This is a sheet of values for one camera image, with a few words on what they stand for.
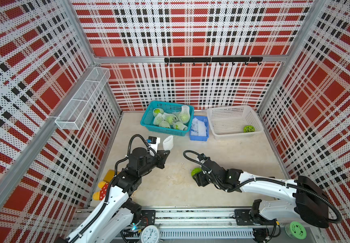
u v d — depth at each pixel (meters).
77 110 0.91
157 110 1.11
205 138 1.01
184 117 1.02
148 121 1.11
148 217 0.74
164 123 1.05
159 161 0.65
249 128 1.01
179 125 1.03
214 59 0.89
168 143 0.68
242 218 0.73
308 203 0.41
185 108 1.01
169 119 1.08
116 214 0.59
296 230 0.66
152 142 0.64
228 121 1.15
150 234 0.67
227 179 0.58
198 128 1.07
